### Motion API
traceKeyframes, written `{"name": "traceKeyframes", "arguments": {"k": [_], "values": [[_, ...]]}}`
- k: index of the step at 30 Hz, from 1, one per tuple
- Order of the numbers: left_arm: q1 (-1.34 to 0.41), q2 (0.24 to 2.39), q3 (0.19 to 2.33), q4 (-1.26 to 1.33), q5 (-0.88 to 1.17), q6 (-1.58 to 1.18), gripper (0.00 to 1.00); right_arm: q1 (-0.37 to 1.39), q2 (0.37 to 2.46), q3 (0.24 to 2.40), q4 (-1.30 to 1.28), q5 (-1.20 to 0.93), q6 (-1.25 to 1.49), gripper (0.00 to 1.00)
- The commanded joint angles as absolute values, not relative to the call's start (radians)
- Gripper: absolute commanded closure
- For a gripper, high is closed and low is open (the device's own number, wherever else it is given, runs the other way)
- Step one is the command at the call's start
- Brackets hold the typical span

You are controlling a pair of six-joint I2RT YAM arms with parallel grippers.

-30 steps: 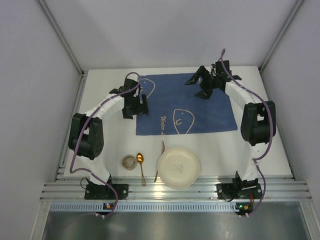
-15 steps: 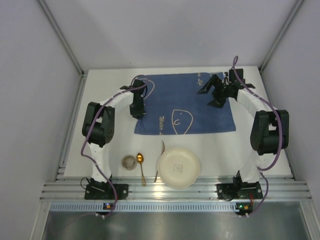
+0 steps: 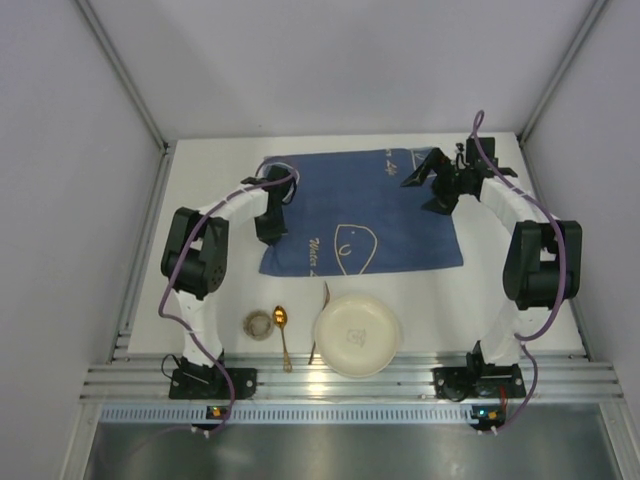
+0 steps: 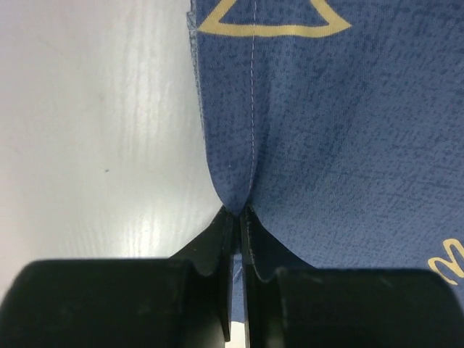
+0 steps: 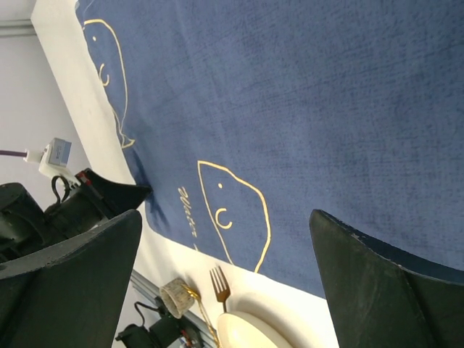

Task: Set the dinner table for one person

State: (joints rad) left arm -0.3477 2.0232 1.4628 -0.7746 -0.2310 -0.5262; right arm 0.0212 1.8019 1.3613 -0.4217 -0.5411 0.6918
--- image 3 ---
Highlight blue fish placemat cloth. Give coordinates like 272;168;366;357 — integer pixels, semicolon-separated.
259;147;463;277

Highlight gold metal spoon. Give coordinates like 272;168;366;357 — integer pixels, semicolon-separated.
272;305;293;373

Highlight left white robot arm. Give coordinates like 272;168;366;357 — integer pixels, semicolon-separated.
158;162;299;367

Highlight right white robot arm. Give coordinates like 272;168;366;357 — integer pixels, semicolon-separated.
402;137;583;367

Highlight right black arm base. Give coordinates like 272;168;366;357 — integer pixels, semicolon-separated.
433;342;526;402

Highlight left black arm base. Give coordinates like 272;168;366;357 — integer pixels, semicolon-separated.
161;354;257;400

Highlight brown fork under plate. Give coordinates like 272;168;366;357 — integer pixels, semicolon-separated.
307;281;331;365

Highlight cream ceramic plate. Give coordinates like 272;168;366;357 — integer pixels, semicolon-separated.
314;294;402;379

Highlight aluminium rail frame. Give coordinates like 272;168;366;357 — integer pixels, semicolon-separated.
79;349;624;405

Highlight slotted cable duct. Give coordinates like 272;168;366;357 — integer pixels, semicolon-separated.
100;403;503;425

